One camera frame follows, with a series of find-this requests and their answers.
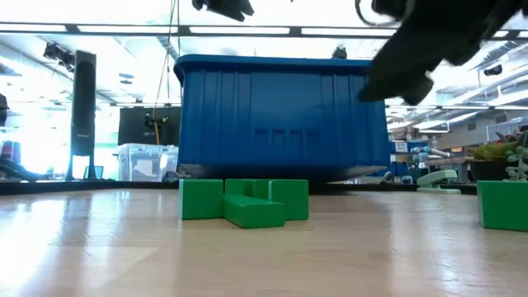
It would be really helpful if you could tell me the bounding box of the black monitor screen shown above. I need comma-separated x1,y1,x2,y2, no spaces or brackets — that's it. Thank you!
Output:
118,106,182,146

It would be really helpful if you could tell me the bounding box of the large blue plastic bin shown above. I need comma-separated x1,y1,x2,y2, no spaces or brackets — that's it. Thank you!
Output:
172,53,392,183

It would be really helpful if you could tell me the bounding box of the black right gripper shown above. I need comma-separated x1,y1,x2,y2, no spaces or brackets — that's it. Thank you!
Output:
357,0,496,106

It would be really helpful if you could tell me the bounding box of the potted succulent plant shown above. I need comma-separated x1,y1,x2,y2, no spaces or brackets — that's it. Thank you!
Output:
465,130,528,183

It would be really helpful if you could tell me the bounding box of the small laptop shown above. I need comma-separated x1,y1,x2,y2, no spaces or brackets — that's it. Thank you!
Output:
83,165,105,180

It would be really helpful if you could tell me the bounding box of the yellow hanging cable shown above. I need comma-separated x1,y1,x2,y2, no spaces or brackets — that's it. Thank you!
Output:
151,0,179,146

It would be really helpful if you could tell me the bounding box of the black track light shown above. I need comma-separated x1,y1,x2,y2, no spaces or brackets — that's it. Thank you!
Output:
43,40,78,69

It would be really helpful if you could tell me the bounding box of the green block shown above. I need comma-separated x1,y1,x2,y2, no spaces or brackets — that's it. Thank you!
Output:
476,180,528,232
224,178,271,199
267,178,310,221
223,194,287,229
178,178,225,220

